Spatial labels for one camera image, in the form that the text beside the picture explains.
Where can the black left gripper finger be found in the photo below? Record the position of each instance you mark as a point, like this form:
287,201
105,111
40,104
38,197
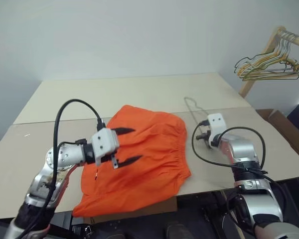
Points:
129,161
124,130

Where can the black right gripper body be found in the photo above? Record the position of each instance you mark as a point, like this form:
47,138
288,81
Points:
206,136

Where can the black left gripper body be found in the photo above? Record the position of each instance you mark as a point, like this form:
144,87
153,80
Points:
115,161

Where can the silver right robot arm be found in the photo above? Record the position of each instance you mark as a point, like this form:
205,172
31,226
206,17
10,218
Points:
241,149

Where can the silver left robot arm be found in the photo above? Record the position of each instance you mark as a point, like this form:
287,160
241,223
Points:
64,155

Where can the orange shorts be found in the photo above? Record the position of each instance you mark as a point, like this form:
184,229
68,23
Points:
152,161

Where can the wooden clothes rack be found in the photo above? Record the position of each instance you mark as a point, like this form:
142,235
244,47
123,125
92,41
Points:
246,87

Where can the brown cardboard box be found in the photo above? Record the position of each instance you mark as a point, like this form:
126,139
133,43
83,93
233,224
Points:
284,129

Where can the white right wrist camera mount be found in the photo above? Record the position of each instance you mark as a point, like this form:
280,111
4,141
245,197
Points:
216,122

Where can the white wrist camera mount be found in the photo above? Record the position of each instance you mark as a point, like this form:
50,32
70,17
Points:
103,143
216,122

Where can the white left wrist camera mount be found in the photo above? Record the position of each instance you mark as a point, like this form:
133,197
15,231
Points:
103,143

